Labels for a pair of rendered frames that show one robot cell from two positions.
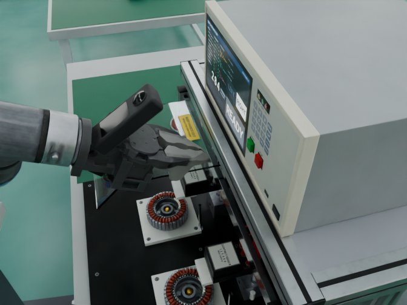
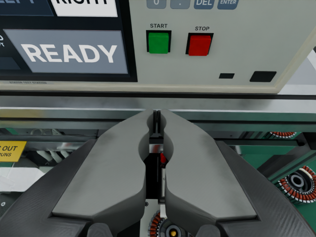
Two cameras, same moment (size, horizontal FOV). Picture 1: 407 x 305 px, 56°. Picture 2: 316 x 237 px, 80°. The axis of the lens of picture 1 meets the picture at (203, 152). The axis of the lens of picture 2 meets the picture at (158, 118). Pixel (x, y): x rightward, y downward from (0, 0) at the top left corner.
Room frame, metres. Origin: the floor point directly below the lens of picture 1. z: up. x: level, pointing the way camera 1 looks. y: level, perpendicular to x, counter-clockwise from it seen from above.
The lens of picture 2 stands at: (0.44, 0.07, 1.29)
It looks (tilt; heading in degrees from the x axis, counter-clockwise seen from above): 55 degrees down; 286
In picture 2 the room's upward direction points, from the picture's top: 1 degrees clockwise
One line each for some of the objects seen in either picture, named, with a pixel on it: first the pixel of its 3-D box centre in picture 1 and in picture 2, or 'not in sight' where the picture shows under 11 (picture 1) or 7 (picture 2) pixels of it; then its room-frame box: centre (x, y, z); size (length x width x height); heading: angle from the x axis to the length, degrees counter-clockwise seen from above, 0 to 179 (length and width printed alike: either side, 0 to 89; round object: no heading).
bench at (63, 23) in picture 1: (137, 17); not in sight; (2.87, 0.51, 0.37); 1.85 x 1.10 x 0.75; 16
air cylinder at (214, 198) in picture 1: (218, 200); not in sight; (0.69, -0.04, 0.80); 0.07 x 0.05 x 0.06; 16
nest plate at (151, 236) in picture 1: (168, 216); not in sight; (0.65, 0.10, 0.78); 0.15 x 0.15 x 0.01; 16
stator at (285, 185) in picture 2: not in sight; (295, 181); (0.12, -0.18, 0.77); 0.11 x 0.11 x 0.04
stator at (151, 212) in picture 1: (167, 210); not in sight; (0.65, 0.10, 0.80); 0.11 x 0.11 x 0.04
